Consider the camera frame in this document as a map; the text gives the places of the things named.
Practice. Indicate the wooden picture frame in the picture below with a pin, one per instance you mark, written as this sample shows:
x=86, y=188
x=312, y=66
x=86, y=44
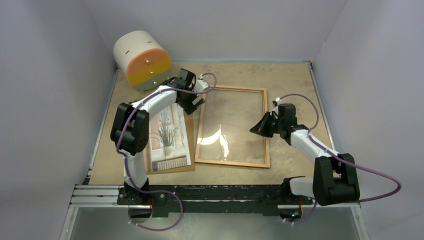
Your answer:
x=232, y=163

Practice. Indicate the clear glass pane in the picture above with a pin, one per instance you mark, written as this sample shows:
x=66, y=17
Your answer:
x=232, y=126

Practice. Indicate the plant photo print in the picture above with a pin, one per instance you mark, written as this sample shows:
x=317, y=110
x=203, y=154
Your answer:
x=169, y=136

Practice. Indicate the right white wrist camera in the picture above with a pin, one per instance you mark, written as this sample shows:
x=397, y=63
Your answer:
x=275, y=104

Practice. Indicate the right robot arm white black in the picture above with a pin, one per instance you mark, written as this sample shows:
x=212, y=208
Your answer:
x=334, y=179

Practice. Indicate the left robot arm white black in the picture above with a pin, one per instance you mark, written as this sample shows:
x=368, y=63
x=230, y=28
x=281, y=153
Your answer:
x=131, y=126

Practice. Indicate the round three-drawer cabinet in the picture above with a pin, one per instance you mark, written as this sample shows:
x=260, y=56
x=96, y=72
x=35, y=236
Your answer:
x=142, y=60

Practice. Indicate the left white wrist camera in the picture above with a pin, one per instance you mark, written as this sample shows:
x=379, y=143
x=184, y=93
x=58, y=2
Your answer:
x=201, y=85

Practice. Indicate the brown frame backing board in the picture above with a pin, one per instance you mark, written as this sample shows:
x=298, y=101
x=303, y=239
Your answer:
x=190, y=165

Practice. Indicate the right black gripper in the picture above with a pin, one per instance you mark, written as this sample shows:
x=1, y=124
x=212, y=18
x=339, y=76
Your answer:
x=261, y=128

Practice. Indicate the black aluminium mounting rail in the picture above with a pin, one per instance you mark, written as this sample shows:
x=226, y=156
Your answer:
x=163, y=200

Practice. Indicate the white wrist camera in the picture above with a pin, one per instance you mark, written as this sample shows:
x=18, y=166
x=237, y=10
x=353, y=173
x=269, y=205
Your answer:
x=275, y=104
x=201, y=85

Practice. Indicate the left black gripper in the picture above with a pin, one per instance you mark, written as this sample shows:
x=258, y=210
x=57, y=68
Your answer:
x=189, y=107

